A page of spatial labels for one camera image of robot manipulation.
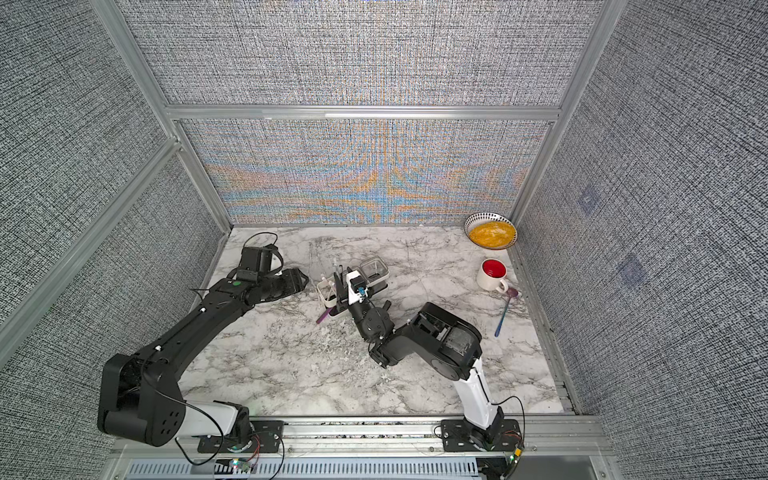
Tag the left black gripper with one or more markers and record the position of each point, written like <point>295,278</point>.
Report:
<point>294,282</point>

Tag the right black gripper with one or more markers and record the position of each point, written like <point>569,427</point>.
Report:
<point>343,296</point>

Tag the purple orange toothbrush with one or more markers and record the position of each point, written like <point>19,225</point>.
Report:
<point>323,316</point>

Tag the white toothbrush holder caddy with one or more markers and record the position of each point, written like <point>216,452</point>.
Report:
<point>331,302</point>

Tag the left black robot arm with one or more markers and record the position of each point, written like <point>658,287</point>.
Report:
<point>140,398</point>

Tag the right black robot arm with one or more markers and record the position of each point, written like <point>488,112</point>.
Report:
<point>447,343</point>

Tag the clear cup right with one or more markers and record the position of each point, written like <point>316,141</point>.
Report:
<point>374,271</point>

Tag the white mug red inside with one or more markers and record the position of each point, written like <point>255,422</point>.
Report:
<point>492,276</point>

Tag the patterned bowl with yellow food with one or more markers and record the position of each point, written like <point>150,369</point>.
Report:
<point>490,231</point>

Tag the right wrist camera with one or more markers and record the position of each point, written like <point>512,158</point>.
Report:
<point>356,287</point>

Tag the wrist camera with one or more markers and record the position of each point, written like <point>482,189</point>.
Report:
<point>356,287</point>
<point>261,261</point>

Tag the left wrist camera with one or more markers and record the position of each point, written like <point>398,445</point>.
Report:
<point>261,261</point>

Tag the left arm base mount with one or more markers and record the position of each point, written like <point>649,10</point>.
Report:
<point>263,436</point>

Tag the blue handled spoon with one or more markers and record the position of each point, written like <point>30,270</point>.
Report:
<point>511,295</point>

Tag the white slotted cable duct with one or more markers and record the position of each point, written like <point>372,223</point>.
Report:
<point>313,468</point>

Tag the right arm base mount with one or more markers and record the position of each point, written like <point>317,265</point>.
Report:
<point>504,435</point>

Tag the aluminium front rail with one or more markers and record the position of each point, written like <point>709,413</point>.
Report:
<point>401,436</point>

